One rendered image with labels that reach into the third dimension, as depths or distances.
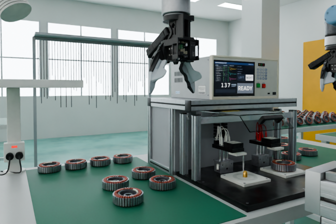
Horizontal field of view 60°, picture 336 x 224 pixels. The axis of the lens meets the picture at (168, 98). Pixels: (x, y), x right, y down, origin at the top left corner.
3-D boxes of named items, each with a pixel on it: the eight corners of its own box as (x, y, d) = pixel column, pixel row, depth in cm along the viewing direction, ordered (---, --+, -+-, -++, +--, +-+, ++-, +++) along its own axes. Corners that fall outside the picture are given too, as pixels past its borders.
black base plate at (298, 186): (355, 183, 129) (355, 178, 129) (247, 212, 98) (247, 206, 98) (271, 160, 170) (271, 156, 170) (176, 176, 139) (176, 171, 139)
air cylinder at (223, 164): (233, 171, 139) (233, 160, 139) (220, 173, 135) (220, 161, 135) (226, 168, 144) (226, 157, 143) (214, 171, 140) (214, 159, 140)
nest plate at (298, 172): (307, 173, 135) (307, 171, 135) (285, 178, 128) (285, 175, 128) (281, 166, 149) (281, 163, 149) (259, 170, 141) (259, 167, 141)
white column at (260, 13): (278, 152, 534) (280, -30, 524) (260, 154, 513) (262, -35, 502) (257, 147, 578) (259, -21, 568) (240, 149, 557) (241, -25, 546)
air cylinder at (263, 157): (269, 165, 151) (269, 154, 150) (258, 167, 147) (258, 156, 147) (261, 162, 155) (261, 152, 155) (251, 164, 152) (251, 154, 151)
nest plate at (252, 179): (270, 181, 124) (270, 178, 124) (244, 187, 117) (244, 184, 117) (245, 172, 137) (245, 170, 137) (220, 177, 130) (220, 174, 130)
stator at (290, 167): (301, 170, 136) (301, 162, 136) (284, 173, 131) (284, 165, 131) (282, 165, 146) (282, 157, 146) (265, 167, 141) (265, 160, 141)
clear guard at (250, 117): (294, 128, 118) (294, 113, 118) (250, 132, 106) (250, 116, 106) (238, 120, 146) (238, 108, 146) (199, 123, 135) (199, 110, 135)
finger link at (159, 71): (152, 86, 68) (170, 55, 71) (139, 86, 73) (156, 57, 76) (161, 94, 70) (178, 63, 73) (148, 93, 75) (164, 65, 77)
